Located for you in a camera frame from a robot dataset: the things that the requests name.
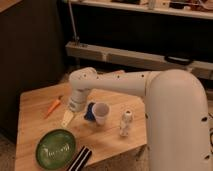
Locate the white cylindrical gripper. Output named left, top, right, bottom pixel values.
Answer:
left=61, top=89, right=90, bottom=127

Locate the small clear plastic bottle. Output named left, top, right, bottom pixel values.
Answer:
left=120, top=110, right=133, bottom=137

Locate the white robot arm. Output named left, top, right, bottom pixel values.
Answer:
left=68, top=67, right=212, bottom=171

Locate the orange carrot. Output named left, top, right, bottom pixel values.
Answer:
left=44, top=95, right=63, bottom=119

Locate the blue crumpled cloth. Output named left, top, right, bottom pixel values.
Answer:
left=84, top=102, right=95, bottom=121

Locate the white paper cup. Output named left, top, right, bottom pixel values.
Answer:
left=92, top=103, right=110, bottom=125

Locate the green round plate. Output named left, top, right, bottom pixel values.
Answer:
left=35, top=129, right=76, bottom=170

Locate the wooden square table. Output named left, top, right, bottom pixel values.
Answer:
left=15, top=83, right=149, bottom=171

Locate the black white striped object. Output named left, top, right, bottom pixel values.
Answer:
left=67, top=146, right=92, bottom=171

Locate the grey metal shelf beam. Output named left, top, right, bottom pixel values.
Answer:
left=66, top=42, right=213, bottom=80

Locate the grey vertical metal pole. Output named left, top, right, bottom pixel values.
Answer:
left=68, top=0, right=79, bottom=45

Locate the upper cluttered shelf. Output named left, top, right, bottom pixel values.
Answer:
left=62, top=0, right=213, bottom=20

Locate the black handle on beam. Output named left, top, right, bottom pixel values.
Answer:
left=164, top=56, right=194, bottom=66

